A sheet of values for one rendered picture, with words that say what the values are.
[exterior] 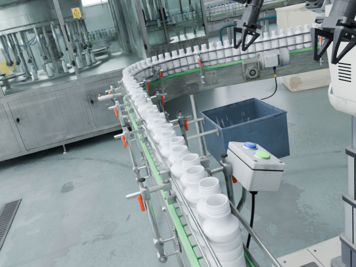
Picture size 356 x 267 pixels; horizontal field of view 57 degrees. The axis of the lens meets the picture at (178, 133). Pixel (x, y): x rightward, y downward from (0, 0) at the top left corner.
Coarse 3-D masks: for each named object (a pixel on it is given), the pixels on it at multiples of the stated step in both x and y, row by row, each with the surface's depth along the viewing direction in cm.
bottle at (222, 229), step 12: (216, 204) 54; (228, 204) 51; (216, 216) 50; (228, 216) 51; (204, 228) 52; (216, 228) 51; (228, 228) 51; (216, 240) 51; (228, 240) 51; (240, 240) 52; (216, 252) 52; (228, 252) 52; (240, 252) 53; (228, 264) 52; (240, 264) 53
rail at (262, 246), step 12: (144, 132) 125; (156, 156) 101; (180, 192) 66; (180, 204) 74; (192, 216) 58; (240, 216) 55; (204, 240) 52; (264, 252) 47; (216, 264) 47; (276, 264) 44
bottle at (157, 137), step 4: (156, 120) 96; (160, 120) 97; (164, 120) 96; (156, 124) 94; (160, 124) 94; (156, 128) 95; (160, 128) 94; (156, 132) 95; (160, 132) 95; (156, 136) 95; (160, 136) 94; (156, 140) 95; (160, 140) 94; (156, 144) 96; (160, 148) 95; (160, 160) 98
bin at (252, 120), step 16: (208, 112) 168; (224, 112) 170; (240, 112) 172; (256, 112) 174; (272, 112) 156; (208, 128) 160; (224, 128) 139; (240, 128) 141; (256, 128) 143; (272, 128) 145; (208, 144) 168; (224, 144) 141; (272, 144) 147; (288, 144) 149
